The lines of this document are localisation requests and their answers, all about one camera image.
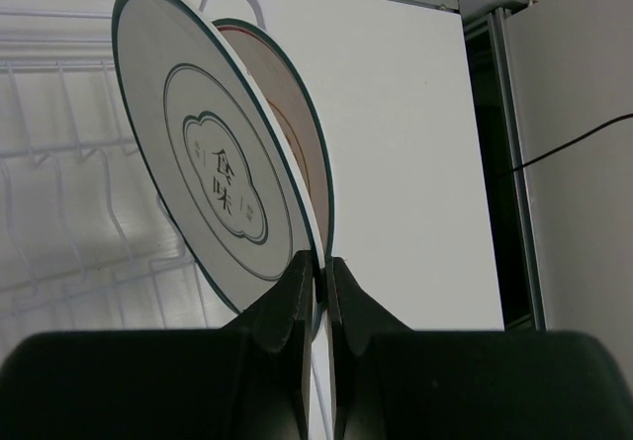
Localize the white plate grey rings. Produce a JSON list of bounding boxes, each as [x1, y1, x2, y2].
[[111, 0, 327, 315]]

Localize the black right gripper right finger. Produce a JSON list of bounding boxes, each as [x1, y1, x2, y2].
[[325, 257, 632, 439]]

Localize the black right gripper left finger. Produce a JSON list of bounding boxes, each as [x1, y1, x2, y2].
[[1, 251, 314, 439]]

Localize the black hanging usb cable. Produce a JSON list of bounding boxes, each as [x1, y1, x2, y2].
[[498, 113, 633, 177]]

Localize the orange sunburst plate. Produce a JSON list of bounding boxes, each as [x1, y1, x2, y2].
[[214, 18, 335, 256]]

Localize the white wire dish rack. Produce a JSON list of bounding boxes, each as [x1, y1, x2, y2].
[[0, 0, 268, 332]]

